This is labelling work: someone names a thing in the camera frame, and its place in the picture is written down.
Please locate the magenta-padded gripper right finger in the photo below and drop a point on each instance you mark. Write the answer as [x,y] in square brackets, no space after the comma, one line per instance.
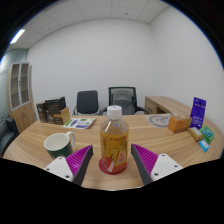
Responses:
[146,160]

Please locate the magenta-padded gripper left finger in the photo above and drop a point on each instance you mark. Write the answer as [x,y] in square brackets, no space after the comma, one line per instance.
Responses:
[79,160]

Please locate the yellow tea drink bottle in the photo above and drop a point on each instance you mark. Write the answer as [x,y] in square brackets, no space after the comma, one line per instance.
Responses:
[114,143]

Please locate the green red-print mug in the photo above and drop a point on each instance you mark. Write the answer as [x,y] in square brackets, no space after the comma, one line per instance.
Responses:
[58,146]

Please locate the white green printed leaflet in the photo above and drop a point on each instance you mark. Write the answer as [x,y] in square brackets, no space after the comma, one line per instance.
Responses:
[79,123]

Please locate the round white printed mat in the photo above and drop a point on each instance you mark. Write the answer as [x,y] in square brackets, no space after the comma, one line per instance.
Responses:
[158,120]

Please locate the orange cardboard box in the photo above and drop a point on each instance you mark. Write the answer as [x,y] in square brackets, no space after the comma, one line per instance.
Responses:
[179,124]

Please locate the small tan box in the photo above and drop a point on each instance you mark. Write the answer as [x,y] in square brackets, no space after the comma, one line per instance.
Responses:
[195,133]

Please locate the small light blue box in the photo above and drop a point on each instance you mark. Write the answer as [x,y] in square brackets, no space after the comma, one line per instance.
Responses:
[203,146]

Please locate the dark grey office chair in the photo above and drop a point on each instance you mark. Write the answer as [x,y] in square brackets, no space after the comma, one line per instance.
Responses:
[87,101]

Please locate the large dark brown box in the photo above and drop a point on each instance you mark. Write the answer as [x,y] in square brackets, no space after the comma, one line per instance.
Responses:
[54,106]

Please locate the wooden side desk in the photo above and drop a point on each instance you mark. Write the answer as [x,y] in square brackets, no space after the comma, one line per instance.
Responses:
[163,103]

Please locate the small dark brown box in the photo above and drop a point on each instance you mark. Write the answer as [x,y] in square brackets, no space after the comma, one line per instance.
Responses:
[41,112]

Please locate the black mesh office chair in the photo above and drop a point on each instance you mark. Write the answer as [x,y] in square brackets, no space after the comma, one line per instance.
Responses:
[123,98]

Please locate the green flat box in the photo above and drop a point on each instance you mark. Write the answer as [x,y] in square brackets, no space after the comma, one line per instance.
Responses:
[207,134]

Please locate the wooden shelf cabinet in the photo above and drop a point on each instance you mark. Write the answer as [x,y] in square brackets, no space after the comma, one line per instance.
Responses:
[25,115]

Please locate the purple upright box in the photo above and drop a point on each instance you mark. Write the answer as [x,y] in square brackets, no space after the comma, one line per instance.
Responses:
[198,111]

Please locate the small ceiling light panel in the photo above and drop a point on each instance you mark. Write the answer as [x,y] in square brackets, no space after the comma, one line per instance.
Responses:
[17,36]

